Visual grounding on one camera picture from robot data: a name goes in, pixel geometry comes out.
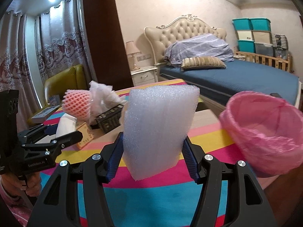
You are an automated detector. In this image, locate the pink foam fruit net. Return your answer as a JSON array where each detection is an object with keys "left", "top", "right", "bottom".
[{"left": 63, "top": 89, "right": 94, "bottom": 124}]

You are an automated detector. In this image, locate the teal storage box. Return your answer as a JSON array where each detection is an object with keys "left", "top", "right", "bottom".
[
  {"left": 250, "top": 17, "right": 271, "bottom": 32},
  {"left": 232, "top": 18, "right": 252, "bottom": 31},
  {"left": 237, "top": 40, "right": 256, "bottom": 53}
]

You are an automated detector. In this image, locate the beige printed carton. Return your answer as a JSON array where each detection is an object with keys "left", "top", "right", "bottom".
[{"left": 76, "top": 122, "right": 95, "bottom": 150}]

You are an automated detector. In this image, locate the houndstooth bag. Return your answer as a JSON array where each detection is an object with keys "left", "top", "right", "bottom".
[{"left": 270, "top": 33, "right": 288, "bottom": 49}]

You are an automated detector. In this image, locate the gold striped pillow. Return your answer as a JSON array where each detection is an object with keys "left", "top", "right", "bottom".
[{"left": 181, "top": 57, "right": 227, "bottom": 70}]

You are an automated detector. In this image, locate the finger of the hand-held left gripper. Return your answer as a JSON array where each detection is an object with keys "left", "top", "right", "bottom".
[
  {"left": 22, "top": 131, "right": 83, "bottom": 161},
  {"left": 18, "top": 125, "right": 51, "bottom": 145}
]

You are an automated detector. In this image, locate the black printed box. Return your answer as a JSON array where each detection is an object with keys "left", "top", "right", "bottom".
[{"left": 95, "top": 104, "right": 126, "bottom": 131}]

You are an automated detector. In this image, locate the cream storage box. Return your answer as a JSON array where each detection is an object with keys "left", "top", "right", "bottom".
[{"left": 237, "top": 30, "right": 255, "bottom": 41}]

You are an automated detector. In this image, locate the person's left forearm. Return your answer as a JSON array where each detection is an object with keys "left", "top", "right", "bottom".
[{"left": 0, "top": 187, "right": 32, "bottom": 220}]

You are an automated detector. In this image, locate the crumpled white plastic bag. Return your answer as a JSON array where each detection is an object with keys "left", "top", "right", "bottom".
[{"left": 89, "top": 80, "right": 127, "bottom": 119}]

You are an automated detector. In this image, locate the yellow chair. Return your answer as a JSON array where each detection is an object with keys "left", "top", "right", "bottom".
[{"left": 45, "top": 64, "right": 87, "bottom": 104}]

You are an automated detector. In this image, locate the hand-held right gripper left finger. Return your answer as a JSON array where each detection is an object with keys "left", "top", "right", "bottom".
[{"left": 28, "top": 132, "right": 125, "bottom": 227}]

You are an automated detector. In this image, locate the patterned lace curtain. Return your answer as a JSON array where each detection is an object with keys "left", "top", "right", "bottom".
[{"left": 0, "top": 0, "right": 94, "bottom": 123}]

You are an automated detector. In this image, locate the bin with pink bag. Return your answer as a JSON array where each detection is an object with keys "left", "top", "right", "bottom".
[{"left": 219, "top": 92, "right": 303, "bottom": 178}]

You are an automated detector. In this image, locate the wooden crib rail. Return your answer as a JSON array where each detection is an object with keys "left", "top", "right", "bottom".
[{"left": 234, "top": 51, "right": 291, "bottom": 72}]

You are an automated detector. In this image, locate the blue framed book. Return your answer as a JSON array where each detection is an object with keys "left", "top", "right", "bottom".
[{"left": 31, "top": 105, "right": 59, "bottom": 120}]

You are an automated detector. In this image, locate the grey clear storage box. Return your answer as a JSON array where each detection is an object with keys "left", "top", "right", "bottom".
[{"left": 254, "top": 43, "right": 274, "bottom": 55}]

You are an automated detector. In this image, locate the bedside lamp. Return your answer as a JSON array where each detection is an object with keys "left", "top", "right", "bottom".
[{"left": 125, "top": 41, "right": 139, "bottom": 69}]

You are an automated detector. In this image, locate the white nightstand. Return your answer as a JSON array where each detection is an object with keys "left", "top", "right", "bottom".
[{"left": 130, "top": 66, "right": 159, "bottom": 87}]

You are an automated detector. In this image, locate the smooth white plastic bag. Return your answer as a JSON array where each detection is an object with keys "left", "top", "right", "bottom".
[{"left": 55, "top": 113, "right": 78, "bottom": 139}]

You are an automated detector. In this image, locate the blue striped duvet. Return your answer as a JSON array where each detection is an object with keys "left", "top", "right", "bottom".
[{"left": 164, "top": 33, "right": 235, "bottom": 68}]

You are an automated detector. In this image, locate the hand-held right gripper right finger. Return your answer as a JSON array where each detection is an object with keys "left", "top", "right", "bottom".
[{"left": 182, "top": 136, "right": 277, "bottom": 227}]

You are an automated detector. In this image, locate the beige storage box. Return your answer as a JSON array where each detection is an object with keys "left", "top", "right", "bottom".
[{"left": 252, "top": 30, "right": 272, "bottom": 44}]

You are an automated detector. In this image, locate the dark wooden panel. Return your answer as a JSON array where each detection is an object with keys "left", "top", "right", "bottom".
[{"left": 82, "top": 0, "right": 133, "bottom": 93}]

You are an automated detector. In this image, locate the white foam sheet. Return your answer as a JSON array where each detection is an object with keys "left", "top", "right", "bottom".
[{"left": 122, "top": 85, "right": 200, "bottom": 181}]

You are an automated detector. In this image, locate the bed with blue sheet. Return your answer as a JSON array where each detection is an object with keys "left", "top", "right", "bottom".
[{"left": 160, "top": 59, "right": 302, "bottom": 114}]

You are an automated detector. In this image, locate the rainbow striped table mat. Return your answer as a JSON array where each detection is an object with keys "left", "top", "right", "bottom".
[{"left": 31, "top": 78, "right": 258, "bottom": 227}]

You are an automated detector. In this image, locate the beige tufted headboard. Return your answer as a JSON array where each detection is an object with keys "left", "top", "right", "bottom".
[{"left": 144, "top": 14, "right": 227, "bottom": 65}]

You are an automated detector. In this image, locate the person's left hand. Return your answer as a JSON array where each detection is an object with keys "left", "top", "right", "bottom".
[{"left": 0, "top": 172, "right": 41, "bottom": 198}]

